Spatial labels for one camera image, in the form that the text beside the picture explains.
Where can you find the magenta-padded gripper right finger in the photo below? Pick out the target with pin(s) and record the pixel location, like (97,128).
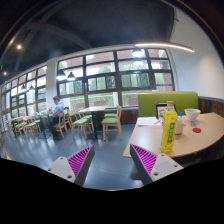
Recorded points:
(160,165)

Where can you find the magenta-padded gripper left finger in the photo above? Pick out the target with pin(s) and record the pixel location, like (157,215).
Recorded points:
(63,166)

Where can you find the yellow drink bottle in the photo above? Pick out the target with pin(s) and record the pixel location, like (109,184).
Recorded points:
(169,130)

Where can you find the small white bottle blue cap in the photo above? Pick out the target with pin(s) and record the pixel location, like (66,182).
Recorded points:
(180,126)

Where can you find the white paper sheet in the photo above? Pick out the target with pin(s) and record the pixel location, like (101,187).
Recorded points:
(147,121)

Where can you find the wooden chair green seat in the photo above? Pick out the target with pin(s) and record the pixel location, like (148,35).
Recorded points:
(80,122)
(111,120)

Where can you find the flat round red coaster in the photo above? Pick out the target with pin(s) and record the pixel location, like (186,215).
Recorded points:
(196,130)

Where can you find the dark tablet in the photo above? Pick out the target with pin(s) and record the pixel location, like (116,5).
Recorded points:
(160,109)

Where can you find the person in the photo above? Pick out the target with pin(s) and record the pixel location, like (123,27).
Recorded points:
(58,110)

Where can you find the group of wooden chairs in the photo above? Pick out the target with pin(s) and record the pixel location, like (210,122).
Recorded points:
(23,125)

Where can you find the white cup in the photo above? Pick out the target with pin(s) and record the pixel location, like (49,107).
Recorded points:
(192,114)

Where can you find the green upholstered bench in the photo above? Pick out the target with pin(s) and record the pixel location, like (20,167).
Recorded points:
(150,103)

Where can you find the wooden dining table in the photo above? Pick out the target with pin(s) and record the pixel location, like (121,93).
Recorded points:
(93,109)

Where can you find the black pendant lamp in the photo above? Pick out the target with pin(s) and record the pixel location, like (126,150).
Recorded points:
(137,52)
(31,88)
(71,77)
(61,76)
(23,87)

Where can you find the long curved light bar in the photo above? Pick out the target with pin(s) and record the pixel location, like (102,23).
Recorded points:
(166,45)

